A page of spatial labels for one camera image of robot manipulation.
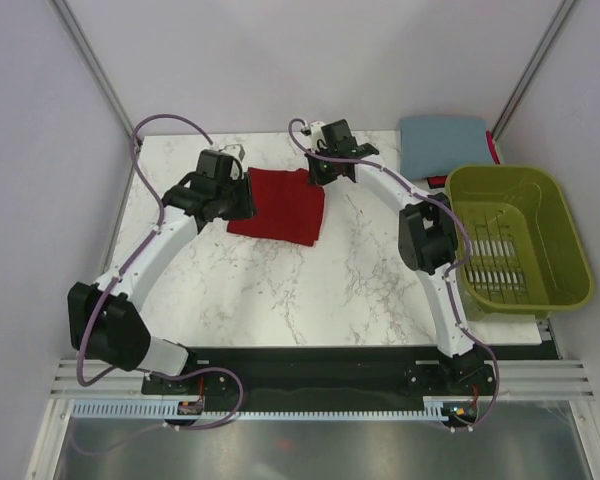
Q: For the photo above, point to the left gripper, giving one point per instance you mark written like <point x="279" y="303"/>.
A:
<point x="244" y="210"/>

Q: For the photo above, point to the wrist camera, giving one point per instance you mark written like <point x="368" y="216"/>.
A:
<point x="234" y="150"/>
<point x="314" y="132"/>

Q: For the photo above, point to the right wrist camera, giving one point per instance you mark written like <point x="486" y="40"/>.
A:
<point x="314" y="132"/>

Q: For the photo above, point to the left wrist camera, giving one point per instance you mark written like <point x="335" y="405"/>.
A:
<point x="234" y="150"/>

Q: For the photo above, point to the aluminium rail profile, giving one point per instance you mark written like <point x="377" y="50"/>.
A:
<point x="544" y="380"/>

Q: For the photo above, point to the red t-shirt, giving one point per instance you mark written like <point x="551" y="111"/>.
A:
<point x="288" y="207"/>

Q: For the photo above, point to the white slotted cable duct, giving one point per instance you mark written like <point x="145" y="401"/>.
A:
<point x="173" y="410"/>

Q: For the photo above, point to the folded blue t-shirt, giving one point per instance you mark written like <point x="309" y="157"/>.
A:
<point x="435" y="145"/>

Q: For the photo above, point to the olive green plastic basket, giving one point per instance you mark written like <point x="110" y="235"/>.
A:
<point x="526" y="253"/>

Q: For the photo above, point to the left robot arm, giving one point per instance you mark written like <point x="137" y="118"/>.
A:
<point x="104" y="316"/>

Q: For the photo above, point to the aluminium frame post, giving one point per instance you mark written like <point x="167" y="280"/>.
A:
<point x="549" y="38"/>
<point x="86" y="52"/>

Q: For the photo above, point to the right aluminium frame post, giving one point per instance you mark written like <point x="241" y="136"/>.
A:
<point x="549" y="38"/>

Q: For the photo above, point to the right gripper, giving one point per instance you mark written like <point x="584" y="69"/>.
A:
<point x="316" y="177"/>

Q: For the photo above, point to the left aluminium frame post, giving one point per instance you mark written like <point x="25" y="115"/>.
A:
<point x="86" y="52"/>

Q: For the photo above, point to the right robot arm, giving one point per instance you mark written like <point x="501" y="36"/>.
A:
<point x="427" y="238"/>

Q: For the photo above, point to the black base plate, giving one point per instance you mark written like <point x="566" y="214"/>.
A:
<point x="301" y="378"/>

